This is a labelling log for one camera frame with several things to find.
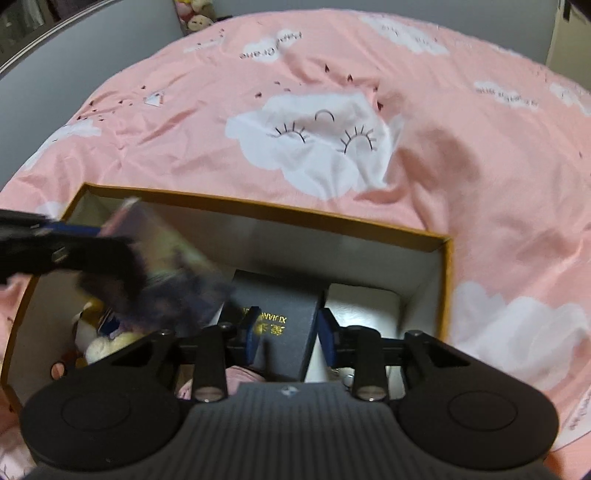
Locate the crochet bunny flower doll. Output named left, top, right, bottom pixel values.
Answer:
left=72, top=299, right=145, bottom=365

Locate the tube of plush toys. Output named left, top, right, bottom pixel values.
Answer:
left=173, top=0, right=216, bottom=34

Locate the purple printed card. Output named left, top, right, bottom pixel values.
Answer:
left=80, top=198, right=232, bottom=337

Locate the cream room door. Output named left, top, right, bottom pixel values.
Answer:
left=546, top=1, right=590, bottom=90

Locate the pink cloud-print duvet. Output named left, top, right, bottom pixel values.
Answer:
left=1, top=10, right=590, bottom=479

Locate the orange cardboard box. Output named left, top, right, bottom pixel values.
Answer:
left=1, top=184, right=453, bottom=411

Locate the black book box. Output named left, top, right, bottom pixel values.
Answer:
left=221, top=270, right=325, bottom=381

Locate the pink fabric pouch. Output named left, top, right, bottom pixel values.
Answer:
left=175, top=366, right=266, bottom=400

